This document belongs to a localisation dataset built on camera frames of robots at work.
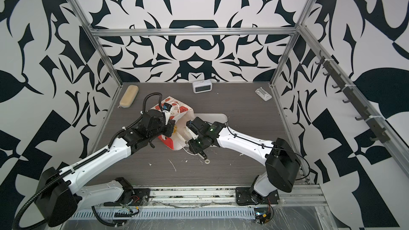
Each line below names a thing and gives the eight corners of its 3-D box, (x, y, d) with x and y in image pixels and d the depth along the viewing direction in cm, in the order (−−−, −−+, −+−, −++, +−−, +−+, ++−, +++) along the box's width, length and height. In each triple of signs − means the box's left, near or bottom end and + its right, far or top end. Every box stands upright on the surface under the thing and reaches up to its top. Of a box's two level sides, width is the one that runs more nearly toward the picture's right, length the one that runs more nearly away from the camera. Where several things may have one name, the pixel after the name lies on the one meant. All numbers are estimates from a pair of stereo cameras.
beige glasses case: (120, 108, 108) (118, 104, 105) (130, 88, 119) (128, 84, 116) (131, 108, 108) (128, 105, 104) (140, 89, 119) (138, 85, 116)
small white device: (265, 102, 114) (267, 99, 111) (255, 92, 120) (256, 88, 117) (271, 99, 115) (272, 96, 113) (260, 89, 121) (261, 86, 119)
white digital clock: (194, 94, 114) (193, 88, 110) (192, 86, 118) (192, 81, 114) (212, 91, 116) (212, 86, 112) (210, 84, 120) (210, 79, 116)
